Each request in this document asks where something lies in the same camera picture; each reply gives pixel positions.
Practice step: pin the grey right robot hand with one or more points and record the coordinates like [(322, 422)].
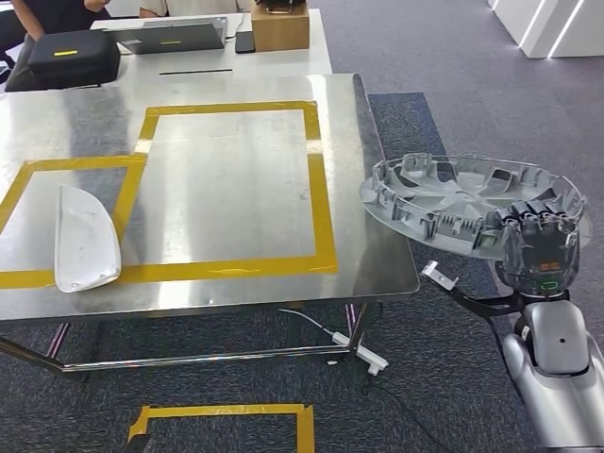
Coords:
[(540, 250)]

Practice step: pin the person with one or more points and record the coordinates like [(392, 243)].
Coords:
[(189, 6), (28, 19)]

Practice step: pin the grey plastic wheel hubcap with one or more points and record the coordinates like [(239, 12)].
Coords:
[(424, 200)]

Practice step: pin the brown cardboard box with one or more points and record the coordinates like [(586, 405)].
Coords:
[(281, 31)]

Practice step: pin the grey laptop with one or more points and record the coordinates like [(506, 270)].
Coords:
[(179, 37)]

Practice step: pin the white power adapter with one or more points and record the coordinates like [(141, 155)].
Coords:
[(340, 338)]

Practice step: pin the black case yellow stripe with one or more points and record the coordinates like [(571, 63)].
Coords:
[(75, 62)]

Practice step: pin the white plastic mirror cover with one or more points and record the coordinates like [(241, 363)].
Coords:
[(84, 244)]

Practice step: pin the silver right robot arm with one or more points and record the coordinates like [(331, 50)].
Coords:
[(556, 375)]

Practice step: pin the white desk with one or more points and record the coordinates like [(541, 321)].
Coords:
[(283, 62)]

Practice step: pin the white power strip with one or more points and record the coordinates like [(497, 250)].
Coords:
[(373, 359)]

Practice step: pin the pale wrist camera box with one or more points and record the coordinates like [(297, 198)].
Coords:
[(439, 275)]

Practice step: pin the white low cabinet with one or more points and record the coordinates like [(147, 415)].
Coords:
[(556, 28)]

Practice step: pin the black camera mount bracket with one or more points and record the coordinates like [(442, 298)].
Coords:
[(481, 306)]

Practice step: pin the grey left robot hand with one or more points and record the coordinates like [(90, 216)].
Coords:
[(137, 444)]

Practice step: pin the black office chair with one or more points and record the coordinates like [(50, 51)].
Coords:
[(9, 34)]

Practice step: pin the steel workbench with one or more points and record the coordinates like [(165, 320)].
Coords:
[(235, 187)]

